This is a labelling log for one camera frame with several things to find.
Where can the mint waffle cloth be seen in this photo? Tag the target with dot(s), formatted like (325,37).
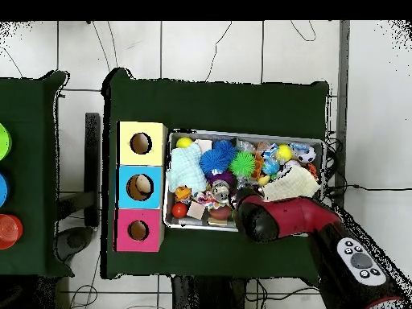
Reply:
(186,169)

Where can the small blue spiky ball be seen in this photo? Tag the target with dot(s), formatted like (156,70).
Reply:
(225,148)

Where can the red ball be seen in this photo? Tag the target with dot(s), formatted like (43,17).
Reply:
(179,210)

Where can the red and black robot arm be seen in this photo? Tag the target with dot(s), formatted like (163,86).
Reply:
(289,215)

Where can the large blue spiky ball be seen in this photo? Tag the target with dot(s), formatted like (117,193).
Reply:
(214,162)

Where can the black and white soccer ball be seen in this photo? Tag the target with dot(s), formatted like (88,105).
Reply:
(306,155)

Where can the dark grey rounded base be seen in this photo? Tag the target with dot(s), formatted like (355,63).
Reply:
(74,241)

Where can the green spiky ball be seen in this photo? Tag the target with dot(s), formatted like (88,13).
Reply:
(242,164)

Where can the blue plastic cup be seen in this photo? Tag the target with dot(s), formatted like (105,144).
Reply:
(3,190)

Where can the dark green table cloth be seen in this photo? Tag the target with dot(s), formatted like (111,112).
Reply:
(219,106)
(29,177)

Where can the silver mesh bin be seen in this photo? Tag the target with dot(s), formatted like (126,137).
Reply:
(175,222)

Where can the wooden box with three holes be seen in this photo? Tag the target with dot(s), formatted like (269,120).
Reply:
(157,154)

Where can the cream waffle cloth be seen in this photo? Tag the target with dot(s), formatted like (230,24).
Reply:
(289,185)

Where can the red plastic cup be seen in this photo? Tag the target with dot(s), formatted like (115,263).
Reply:
(9,231)

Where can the green plastic cup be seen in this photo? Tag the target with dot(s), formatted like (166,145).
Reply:
(4,141)

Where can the black upright panel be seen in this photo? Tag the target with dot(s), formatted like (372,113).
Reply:
(92,161)

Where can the yellow plastic ball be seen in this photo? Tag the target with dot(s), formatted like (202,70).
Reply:
(184,142)
(285,153)

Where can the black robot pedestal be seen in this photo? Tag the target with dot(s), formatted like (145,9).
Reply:
(209,296)

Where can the grey metal rail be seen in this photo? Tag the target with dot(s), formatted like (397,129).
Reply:
(343,96)

